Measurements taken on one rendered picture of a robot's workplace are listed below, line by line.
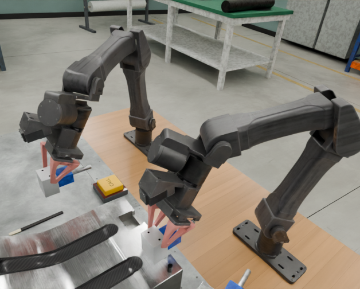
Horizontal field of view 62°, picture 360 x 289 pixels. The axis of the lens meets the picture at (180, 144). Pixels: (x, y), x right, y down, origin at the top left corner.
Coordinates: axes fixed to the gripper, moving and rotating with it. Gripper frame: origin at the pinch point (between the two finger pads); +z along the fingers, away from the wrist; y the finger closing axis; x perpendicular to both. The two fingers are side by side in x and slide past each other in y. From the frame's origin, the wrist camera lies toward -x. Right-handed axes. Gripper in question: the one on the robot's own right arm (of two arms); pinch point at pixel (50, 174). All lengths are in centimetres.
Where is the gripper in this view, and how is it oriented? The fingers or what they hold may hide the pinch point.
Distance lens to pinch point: 82.0
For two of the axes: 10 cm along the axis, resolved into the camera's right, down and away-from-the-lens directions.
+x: 6.5, 1.5, 7.4
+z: -4.5, 8.6, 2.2
